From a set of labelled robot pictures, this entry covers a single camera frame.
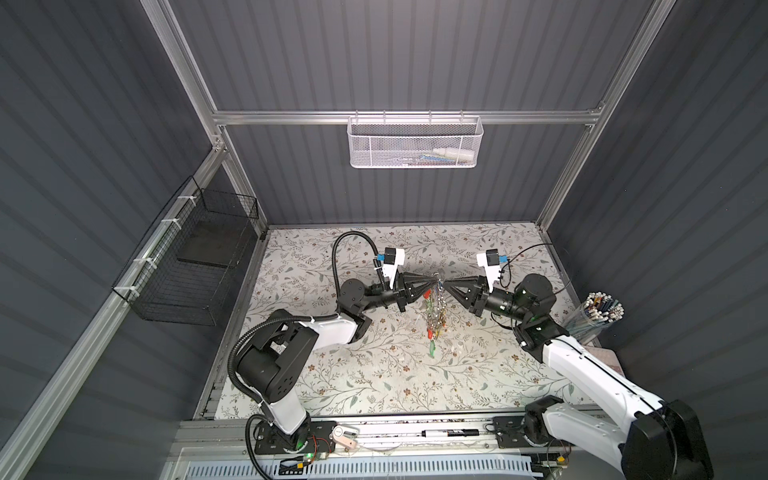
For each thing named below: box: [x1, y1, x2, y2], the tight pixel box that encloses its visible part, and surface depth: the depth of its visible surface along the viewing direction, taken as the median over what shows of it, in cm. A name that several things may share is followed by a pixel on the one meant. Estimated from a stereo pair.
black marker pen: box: [421, 429, 480, 437], surface depth 75 cm
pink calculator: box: [585, 346, 625, 377], surface depth 87 cm
